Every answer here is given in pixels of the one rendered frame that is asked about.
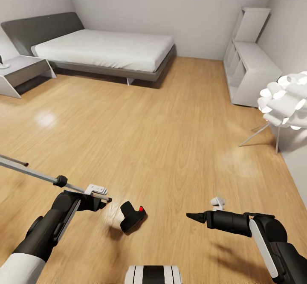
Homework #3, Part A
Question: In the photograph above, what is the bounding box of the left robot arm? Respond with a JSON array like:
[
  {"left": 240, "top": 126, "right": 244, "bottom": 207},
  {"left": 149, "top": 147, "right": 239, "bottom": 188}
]
[{"left": 0, "top": 184, "right": 107, "bottom": 284}]

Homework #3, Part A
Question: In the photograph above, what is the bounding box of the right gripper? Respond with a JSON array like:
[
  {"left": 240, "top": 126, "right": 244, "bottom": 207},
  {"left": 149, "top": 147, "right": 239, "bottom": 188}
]
[{"left": 186, "top": 210, "right": 236, "bottom": 234}]

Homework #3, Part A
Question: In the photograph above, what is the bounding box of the digital camera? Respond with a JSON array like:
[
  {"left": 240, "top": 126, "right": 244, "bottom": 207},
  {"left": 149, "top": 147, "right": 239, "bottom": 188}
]
[{"left": 120, "top": 201, "right": 146, "bottom": 233}]

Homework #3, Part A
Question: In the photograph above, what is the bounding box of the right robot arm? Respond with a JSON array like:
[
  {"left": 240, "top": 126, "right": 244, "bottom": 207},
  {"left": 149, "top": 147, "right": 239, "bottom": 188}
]
[{"left": 186, "top": 197, "right": 307, "bottom": 284}]

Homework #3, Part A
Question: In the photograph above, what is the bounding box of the camera tripod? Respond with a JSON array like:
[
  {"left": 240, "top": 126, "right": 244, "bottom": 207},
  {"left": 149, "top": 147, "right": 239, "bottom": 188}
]
[{"left": 0, "top": 155, "right": 112, "bottom": 203}]

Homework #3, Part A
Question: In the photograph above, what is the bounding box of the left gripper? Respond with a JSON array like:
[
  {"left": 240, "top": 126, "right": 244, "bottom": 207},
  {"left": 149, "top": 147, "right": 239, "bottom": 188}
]
[{"left": 82, "top": 194, "right": 106, "bottom": 212}]

